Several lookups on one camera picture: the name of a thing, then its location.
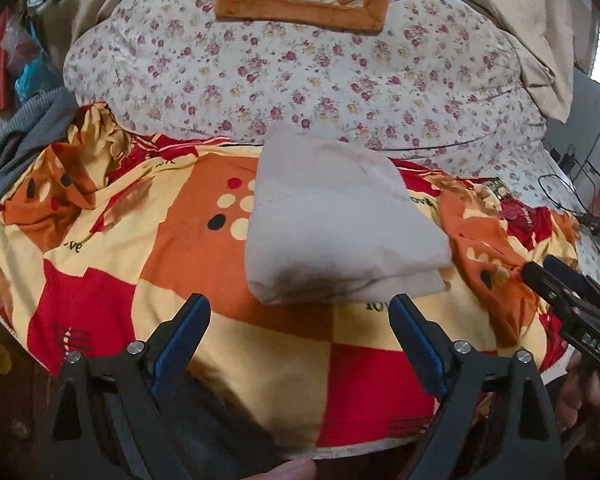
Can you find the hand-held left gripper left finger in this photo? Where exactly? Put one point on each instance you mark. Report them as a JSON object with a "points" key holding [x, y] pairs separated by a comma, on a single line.
{"points": [[180, 345]]}

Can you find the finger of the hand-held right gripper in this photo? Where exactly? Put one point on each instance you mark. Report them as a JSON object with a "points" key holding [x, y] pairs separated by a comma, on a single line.
{"points": [[567, 270], [550, 290]]}

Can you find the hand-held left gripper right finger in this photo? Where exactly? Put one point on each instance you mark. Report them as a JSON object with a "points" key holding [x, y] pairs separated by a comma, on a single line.
{"points": [[420, 350]]}

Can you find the beige zip jacket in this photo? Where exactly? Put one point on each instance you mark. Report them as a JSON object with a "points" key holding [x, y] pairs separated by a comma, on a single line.
{"points": [[340, 220]]}

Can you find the person's left hand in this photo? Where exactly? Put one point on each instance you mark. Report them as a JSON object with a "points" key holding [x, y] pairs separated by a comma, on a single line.
{"points": [[292, 471]]}

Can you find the red orange patterned bedsheet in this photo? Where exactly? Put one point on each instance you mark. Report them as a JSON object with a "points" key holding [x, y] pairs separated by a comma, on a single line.
{"points": [[180, 260]]}

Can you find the white floral bed sheet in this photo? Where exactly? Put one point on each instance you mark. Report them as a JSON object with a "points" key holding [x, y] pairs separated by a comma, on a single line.
{"points": [[525, 175]]}

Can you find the grey garment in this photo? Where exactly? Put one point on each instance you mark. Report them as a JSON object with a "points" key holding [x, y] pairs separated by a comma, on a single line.
{"points": [[30, 130]]}

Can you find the floral quilt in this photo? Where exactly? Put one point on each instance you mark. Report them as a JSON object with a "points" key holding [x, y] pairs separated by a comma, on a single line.
{"points": [[330, 85]]}

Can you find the blue plastic bag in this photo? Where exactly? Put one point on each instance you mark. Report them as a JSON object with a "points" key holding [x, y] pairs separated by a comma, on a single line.
{"points": [[35, 80]]}

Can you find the cream curtain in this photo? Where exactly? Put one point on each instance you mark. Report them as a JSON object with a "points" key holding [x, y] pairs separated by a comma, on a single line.
{"points": [[110, 0]]}

